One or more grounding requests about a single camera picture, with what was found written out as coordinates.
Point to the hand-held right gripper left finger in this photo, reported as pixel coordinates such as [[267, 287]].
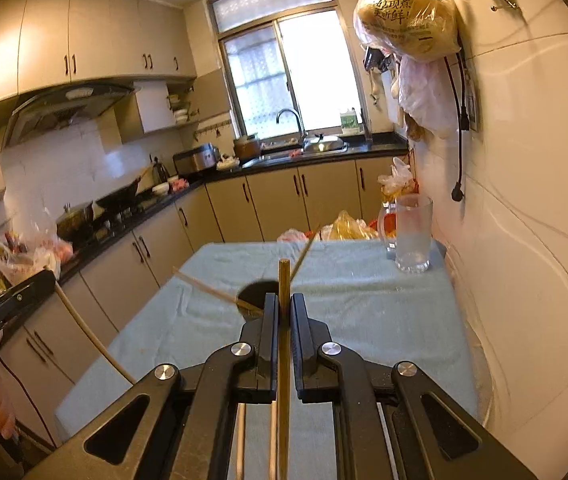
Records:
[[270, 320]]

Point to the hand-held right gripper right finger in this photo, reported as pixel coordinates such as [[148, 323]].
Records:
[[298, 320]]

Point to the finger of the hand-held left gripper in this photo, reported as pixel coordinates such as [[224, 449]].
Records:
[[24, 297]]

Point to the dark grey chopstick holder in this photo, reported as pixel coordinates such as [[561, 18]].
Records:
[[254, 292]]

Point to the long wooden chopstick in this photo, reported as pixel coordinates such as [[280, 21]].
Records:
[[204, 287], [89, 332], [273, 440], [306, 252], [240, 440], [284, 280]]

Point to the plastic bags of food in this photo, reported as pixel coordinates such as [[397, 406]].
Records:
[[29, 255]]

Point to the light blue towel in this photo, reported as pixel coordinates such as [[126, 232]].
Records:
[[364, 310]]

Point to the pink white plastic bag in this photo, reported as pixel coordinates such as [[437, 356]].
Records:
[[291, 236]]

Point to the yellow plastic bag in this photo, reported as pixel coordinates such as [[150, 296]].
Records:
[[351, 227]]

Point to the beige lower cabinets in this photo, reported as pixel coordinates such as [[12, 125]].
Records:
[[274, 195]]

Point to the beige cabinets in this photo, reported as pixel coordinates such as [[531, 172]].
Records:
[[89, 35], [274, 195]]

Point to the red plastic basin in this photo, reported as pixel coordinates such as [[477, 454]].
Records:
[[386, 222]]

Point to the black wok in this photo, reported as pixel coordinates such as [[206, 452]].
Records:
[[119, 195]]

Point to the clear glass mug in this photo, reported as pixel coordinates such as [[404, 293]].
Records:
[[414, 240]]

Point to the knotted clear plastic bag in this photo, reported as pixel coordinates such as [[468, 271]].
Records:
[[396, 177]]

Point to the brown clay pot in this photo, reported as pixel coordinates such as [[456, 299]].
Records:
[[246, 147]]

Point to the silver rice cooker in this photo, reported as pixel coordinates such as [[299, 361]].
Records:
[[196, 160]]

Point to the steel pot lid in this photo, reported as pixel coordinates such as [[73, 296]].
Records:
[[324, 142]]

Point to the dark kettle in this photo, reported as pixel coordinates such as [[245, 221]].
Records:
[[160, 172]]

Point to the black kitchen countertop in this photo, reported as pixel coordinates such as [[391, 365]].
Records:
[[379, 150]]

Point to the glass range hood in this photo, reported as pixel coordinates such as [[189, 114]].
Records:
[[64, 105]]

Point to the steel kitchen faucet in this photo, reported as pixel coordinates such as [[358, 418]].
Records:
[[296, 117]]

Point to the green label bottle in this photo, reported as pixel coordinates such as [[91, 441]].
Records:
[[351, 122]]

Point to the open shelf with dishes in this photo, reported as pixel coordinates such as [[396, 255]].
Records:
[[181, 105]]

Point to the kitchen window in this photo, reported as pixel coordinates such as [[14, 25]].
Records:
[[289, 75]]

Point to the hanging white plastic bags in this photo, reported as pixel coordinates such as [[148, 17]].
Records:
[[424, 95]]

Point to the beige upper cabinets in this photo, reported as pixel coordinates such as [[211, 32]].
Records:
[[89, 35]]

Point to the hanging bag of bread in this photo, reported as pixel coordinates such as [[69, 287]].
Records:
[[404, 15]]

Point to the wall outlet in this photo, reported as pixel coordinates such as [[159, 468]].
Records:
[[473, 100]]

